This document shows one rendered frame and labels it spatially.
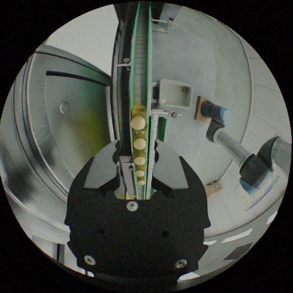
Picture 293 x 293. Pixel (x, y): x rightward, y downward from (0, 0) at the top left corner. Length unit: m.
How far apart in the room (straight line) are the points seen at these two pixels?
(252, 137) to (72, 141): 3.83
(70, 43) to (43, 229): 0.30
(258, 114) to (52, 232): 3.96
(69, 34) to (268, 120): 3.78
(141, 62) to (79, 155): 0.50
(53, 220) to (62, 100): 0.19
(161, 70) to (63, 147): 0.66
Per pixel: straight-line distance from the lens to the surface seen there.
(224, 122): 0.61
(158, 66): 0.68
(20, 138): 0.15
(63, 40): 0.21
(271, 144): 0.37
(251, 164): 0.41
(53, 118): 0.15
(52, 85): 0.16
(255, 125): 3.74
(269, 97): 3.89
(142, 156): 0.25
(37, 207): 0.15
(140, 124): 0.21
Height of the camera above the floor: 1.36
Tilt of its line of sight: 58 degrees down
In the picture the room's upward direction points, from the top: 174 degrees clockwise
